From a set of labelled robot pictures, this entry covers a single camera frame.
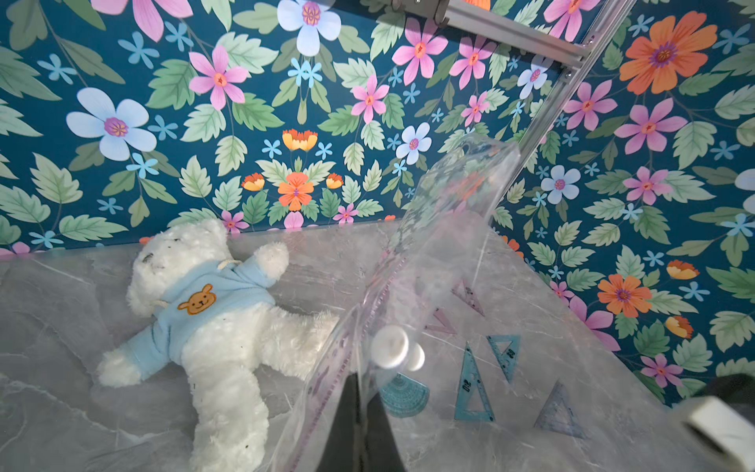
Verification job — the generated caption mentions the purple wide triangle ruler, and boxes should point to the purple wide triangle ruler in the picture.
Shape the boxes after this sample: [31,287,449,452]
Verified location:
[451,279,485,317]

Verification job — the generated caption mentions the teal protractor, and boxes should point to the teal protractor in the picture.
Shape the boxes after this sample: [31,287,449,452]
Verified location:
[379,374,430,418]

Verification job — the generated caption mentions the teal triangle ruler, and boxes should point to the teal triangle ruler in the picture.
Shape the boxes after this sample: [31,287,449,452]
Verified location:
[487,334,521,385]
[454,344,495,423]

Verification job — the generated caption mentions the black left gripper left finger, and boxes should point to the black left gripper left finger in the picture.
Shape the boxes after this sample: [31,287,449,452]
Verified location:
[316,374,362,472]

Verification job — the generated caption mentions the white teddy bear blue shirt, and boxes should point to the white teddy bear blue shirt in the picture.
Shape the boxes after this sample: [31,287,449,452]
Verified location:
[98,219,338,471]

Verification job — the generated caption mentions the grey blue triangle ruler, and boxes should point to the grey blue triangle ruler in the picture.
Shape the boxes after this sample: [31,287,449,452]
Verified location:
[534,380,588,440]

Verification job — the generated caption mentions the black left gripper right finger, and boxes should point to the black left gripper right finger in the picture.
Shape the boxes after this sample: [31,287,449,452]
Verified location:
[363,393,406,472]

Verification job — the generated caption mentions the purple narrow triangle ruler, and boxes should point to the purple narrow triangle ruler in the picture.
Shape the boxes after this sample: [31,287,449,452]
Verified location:
[424,308,457,336]

